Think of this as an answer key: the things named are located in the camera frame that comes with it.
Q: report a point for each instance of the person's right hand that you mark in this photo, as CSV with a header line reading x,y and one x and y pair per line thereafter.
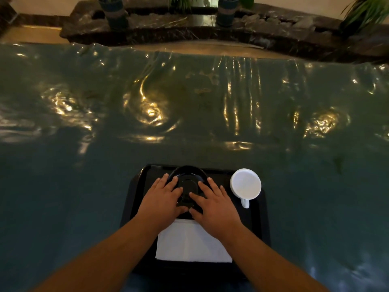
x,y
217,214

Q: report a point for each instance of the person's left hand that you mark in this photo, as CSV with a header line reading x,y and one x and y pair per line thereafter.
x,y
158,206

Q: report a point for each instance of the person's left little finger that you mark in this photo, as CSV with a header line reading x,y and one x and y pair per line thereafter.
x,y
154,184

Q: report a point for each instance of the person's right middle finger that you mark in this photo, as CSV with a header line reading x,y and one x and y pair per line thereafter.
x,y
205,190

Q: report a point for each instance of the person's right little finger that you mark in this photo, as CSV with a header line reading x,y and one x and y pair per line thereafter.
x,y
225,193

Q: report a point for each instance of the person's right thumb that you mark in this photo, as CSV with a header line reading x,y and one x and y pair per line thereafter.
x,y
196,213

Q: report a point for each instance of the person's left middle finger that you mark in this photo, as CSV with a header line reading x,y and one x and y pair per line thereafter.
x,y
171,184

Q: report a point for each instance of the person's left thumb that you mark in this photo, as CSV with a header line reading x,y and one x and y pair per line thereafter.
x,y
181,211

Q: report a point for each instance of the black round saucer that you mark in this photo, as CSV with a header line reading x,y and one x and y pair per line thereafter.
x,y
188,182

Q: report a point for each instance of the person's right forearm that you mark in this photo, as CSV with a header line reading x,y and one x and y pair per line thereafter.
x,y
267,264

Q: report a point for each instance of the person's left forearm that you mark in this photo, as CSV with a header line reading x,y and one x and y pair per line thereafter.
x,y
106,258

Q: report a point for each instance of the black rectangular serving tray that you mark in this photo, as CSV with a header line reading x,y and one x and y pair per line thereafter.
x,y
139,191

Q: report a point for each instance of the white folded napkin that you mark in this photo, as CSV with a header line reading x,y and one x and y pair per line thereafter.
x,y
185,243

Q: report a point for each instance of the green plastic table cover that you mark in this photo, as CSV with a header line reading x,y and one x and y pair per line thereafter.
x,y
194,118

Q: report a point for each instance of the dark stone planter ledge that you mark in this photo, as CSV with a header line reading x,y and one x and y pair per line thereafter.
x,y
273,30

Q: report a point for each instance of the blue striped plant pot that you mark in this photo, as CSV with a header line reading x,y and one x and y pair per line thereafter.
x,y
227,10
114,12

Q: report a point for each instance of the green grass-like plant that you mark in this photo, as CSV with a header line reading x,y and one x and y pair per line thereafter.
x,y
181,2

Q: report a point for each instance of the green long-leaf plant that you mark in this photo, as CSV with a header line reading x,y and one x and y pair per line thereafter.
x,y
366,10

